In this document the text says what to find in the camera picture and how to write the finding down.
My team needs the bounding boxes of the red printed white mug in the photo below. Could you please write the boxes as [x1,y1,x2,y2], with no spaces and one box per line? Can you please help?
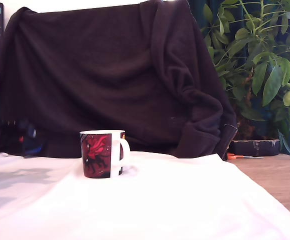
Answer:
[79,129,131,180]

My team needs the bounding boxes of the dark stained planter box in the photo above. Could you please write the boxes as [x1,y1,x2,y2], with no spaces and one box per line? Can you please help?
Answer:
[230,139,281,157]

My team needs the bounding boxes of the black fleece sweater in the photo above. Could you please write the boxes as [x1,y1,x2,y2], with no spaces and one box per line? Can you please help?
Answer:
[0,0,239,162]

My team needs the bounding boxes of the white table cloth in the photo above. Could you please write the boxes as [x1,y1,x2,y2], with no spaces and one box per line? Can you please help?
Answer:
[0,150,290,240]

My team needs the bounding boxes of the orange handled scissors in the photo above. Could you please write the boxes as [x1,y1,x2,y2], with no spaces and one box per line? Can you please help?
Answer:
[226,152,264,161]

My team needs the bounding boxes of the green leafy house plant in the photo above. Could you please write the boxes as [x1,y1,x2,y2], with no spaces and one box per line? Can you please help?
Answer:
[200,0,290,156]

